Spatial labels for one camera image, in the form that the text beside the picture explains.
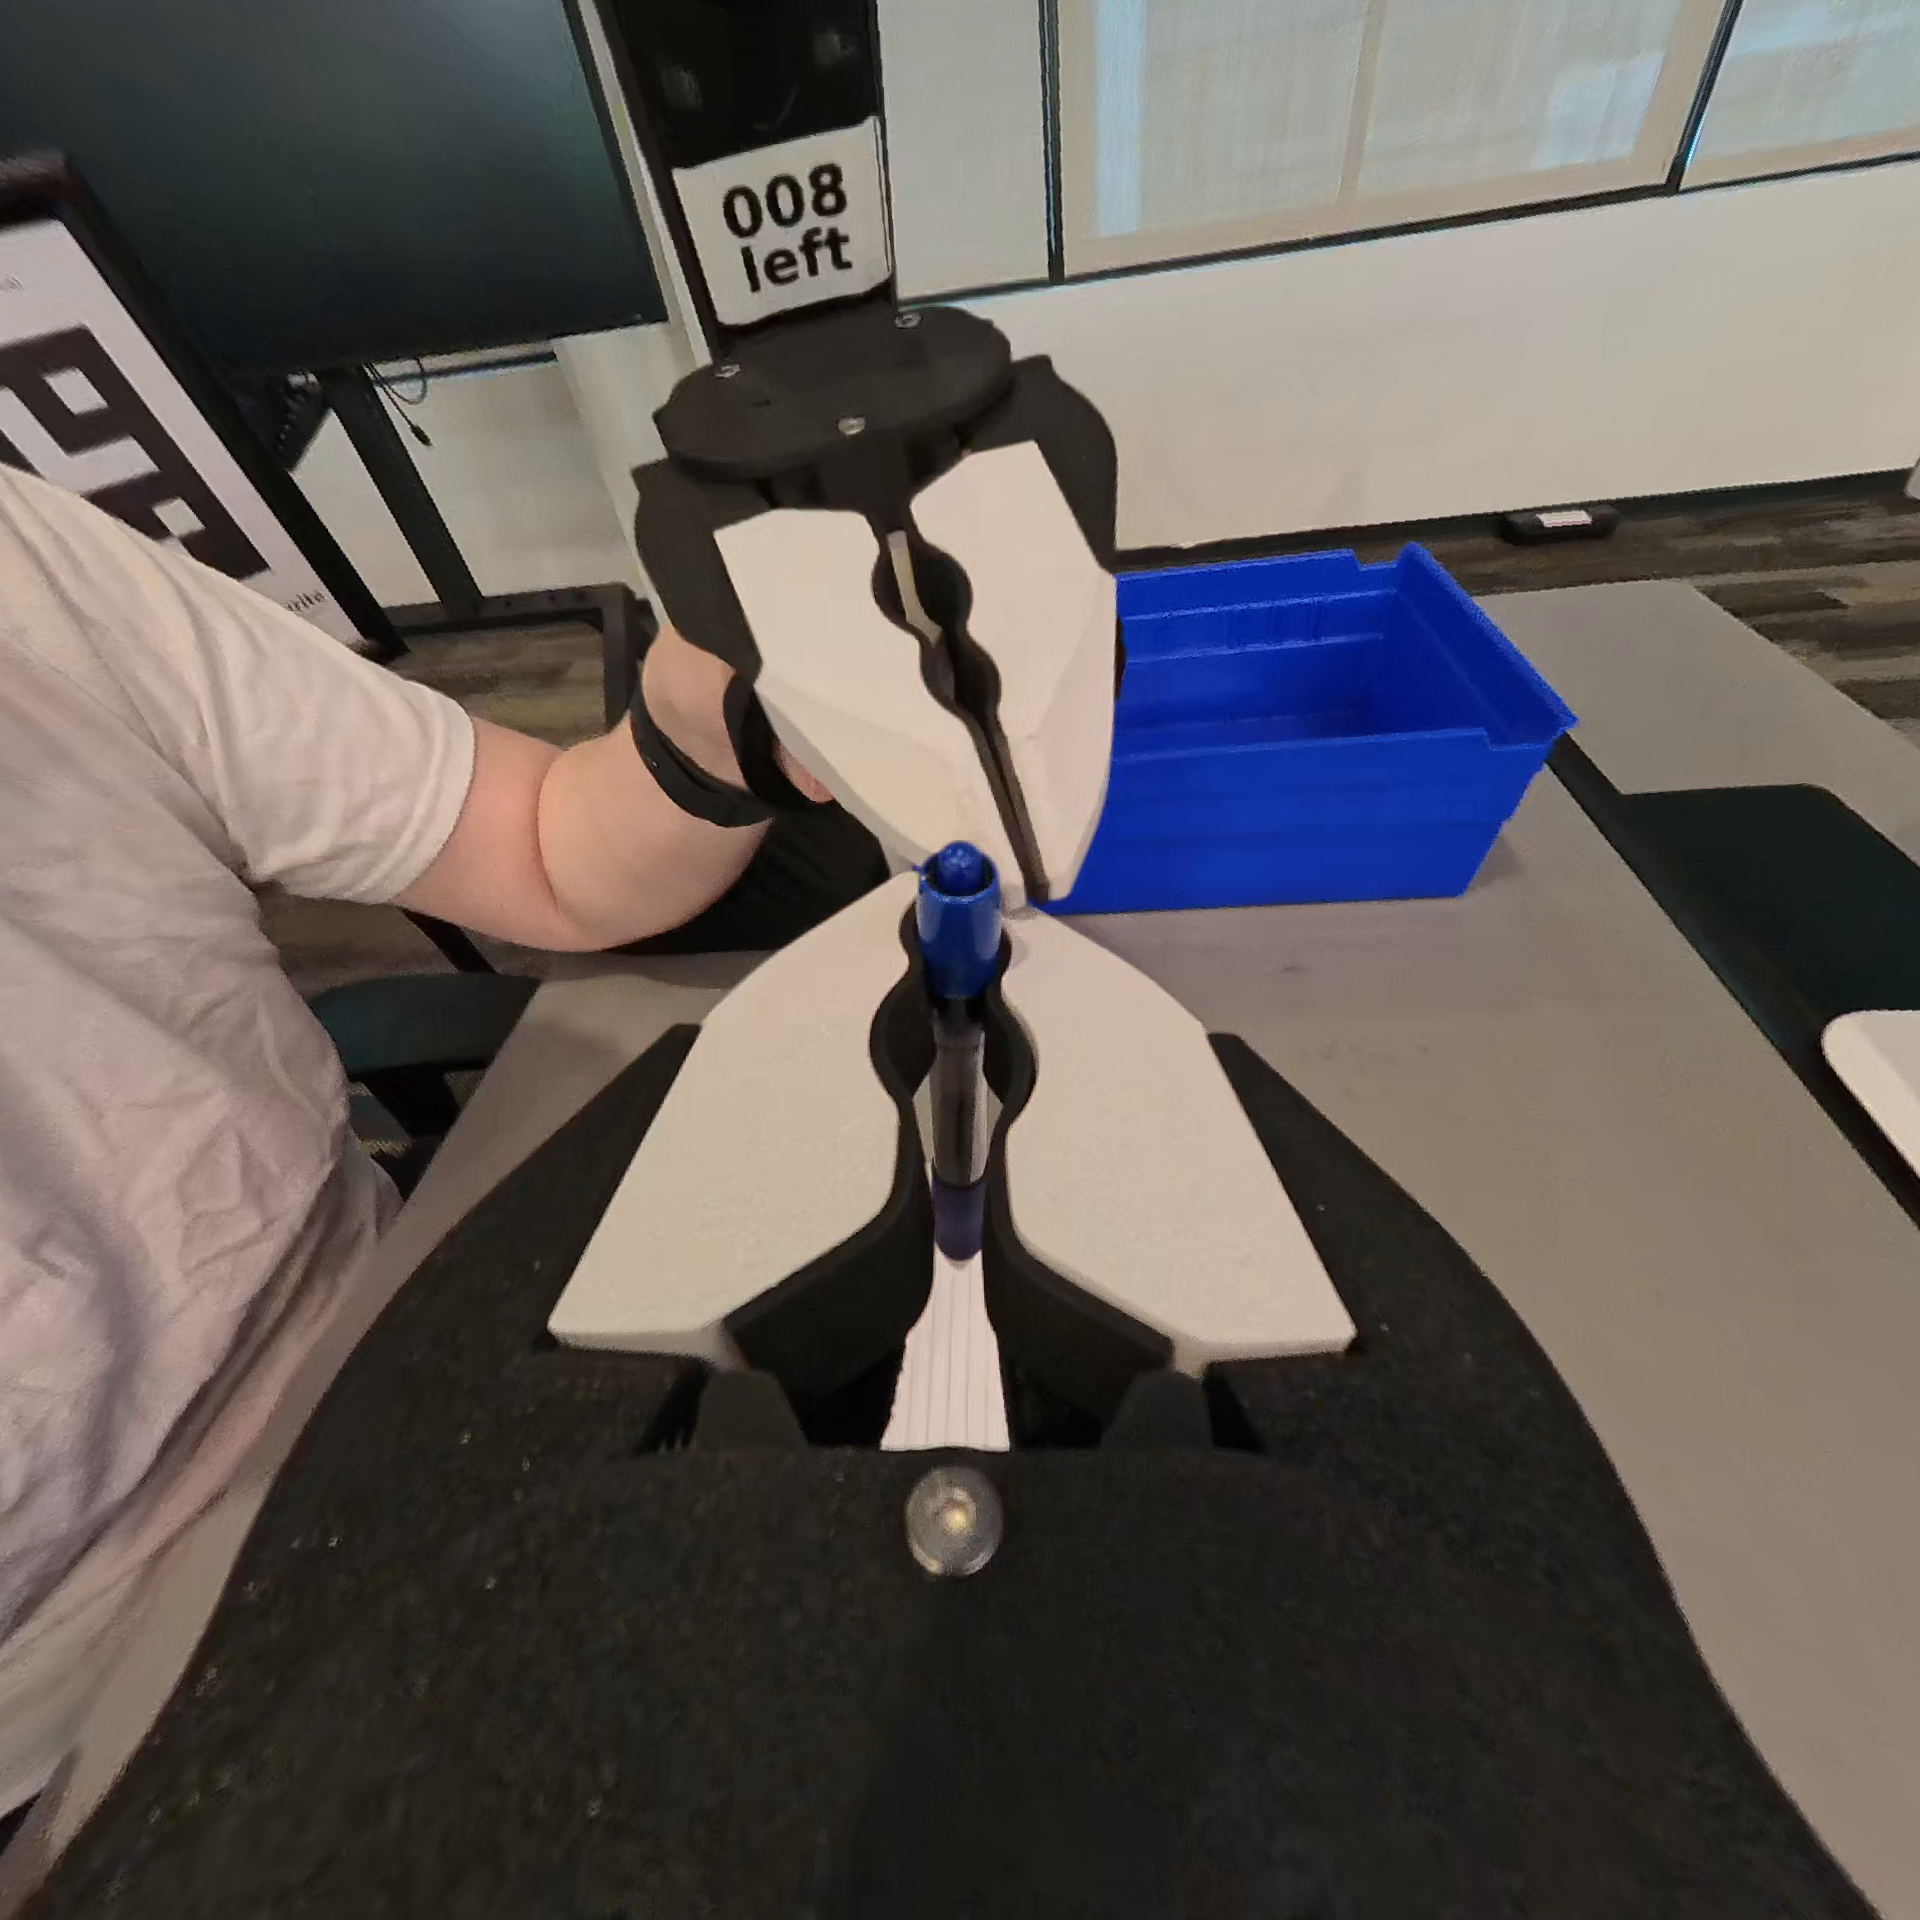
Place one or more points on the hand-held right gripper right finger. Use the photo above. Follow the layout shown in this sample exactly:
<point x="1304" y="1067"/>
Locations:
<point x="1170" y="1171"/>

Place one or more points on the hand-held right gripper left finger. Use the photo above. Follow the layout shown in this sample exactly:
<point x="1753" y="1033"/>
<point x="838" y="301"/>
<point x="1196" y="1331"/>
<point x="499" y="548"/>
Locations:
<point x="750" y="1155"/>

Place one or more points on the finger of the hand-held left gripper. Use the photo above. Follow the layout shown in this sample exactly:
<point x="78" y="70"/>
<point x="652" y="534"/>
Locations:
<point x="1036" y="644"/>
<point x="825" y="644"/>

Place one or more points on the white lined notepad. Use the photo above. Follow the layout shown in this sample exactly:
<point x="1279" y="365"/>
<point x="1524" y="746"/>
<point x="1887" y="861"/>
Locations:
<point x="945" y="1372"/>

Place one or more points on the blue pen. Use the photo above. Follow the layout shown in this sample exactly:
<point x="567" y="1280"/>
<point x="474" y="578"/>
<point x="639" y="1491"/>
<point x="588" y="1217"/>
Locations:
<point x="956" y="931"/>

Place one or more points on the person's left forearm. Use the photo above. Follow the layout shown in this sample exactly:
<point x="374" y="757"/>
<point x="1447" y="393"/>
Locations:
<point x="600" y="840"/>

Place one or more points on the person's left hand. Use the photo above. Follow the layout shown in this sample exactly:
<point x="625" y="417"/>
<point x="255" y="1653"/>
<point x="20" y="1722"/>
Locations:
<point x="697" y="713"/>

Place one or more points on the black display stand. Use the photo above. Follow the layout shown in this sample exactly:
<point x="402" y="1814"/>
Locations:
<point x="523" y="604"/>

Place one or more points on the blue plastic bin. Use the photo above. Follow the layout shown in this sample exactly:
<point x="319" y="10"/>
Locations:
<point x="1319" y="779"/>

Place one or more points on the dark teal chair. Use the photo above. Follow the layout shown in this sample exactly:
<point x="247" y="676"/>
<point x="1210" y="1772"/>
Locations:
<point x="427" y="1026"/>

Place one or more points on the large black display screen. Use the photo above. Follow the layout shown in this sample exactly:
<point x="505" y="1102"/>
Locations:
<point x="299" y="181"/>

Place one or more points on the frosted glass window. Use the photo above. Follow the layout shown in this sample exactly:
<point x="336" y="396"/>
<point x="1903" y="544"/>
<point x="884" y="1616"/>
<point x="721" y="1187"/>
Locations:
<point x="1350" y="106"/>

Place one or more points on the person in white shirt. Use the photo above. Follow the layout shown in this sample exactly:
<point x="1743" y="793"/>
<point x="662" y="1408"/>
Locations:
<point x="150" y="900"/>

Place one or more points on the dark teal desk mat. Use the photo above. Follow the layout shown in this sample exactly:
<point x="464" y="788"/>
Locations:
<point x="1770" y="900"/>

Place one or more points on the framed black-white marker sign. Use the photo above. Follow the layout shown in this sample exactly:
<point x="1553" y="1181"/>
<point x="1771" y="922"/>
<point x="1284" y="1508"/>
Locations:
<point x="89" y="420"/>

